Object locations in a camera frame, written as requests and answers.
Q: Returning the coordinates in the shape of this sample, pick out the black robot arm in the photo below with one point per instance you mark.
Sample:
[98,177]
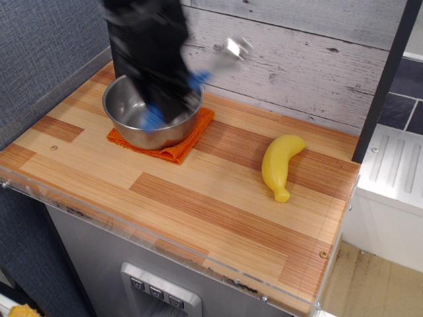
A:
[148,37]

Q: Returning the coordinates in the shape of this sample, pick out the steel bowl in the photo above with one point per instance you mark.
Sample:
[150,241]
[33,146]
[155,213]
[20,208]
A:
[128,112]

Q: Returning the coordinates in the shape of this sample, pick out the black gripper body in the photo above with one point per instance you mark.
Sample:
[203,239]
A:
[148,41]

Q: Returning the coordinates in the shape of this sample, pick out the silver toy fridge cabinet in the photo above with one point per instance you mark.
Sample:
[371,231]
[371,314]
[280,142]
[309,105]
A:
[98,251]

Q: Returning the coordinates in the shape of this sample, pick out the yellow object bottom left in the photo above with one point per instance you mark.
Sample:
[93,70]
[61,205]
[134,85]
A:
[23,311]

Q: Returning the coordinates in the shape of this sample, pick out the blue handled metal spoon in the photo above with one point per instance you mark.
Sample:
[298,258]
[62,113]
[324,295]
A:
[175,106]

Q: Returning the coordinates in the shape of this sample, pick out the silver dispenser button panel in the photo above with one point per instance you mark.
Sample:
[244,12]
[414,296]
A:
[151,295]

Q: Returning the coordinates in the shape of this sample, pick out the yellow toy banana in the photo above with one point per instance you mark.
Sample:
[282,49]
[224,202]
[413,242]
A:
[275,164]

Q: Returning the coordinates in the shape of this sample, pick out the black right vertical post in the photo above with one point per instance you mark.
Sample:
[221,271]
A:
[408,19]

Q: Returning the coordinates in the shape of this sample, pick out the white toy sink counter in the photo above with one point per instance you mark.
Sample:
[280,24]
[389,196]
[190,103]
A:
[385,214]

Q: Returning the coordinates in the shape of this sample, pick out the orange cloth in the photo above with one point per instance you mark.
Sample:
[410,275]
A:
[177,153]

